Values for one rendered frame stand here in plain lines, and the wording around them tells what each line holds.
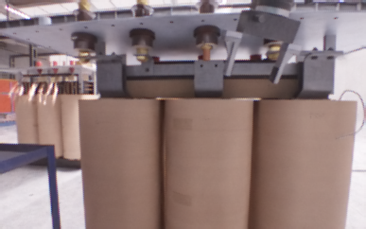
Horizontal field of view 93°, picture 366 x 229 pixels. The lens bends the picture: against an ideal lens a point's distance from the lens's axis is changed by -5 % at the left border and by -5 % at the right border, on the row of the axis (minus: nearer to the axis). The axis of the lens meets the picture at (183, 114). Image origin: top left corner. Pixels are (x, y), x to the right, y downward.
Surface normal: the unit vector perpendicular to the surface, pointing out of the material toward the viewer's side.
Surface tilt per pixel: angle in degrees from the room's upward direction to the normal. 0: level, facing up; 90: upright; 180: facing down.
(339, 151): 90
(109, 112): 90
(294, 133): 90
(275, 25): 113
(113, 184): 90
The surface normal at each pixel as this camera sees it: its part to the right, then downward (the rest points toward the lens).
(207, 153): -0.11, 0.07
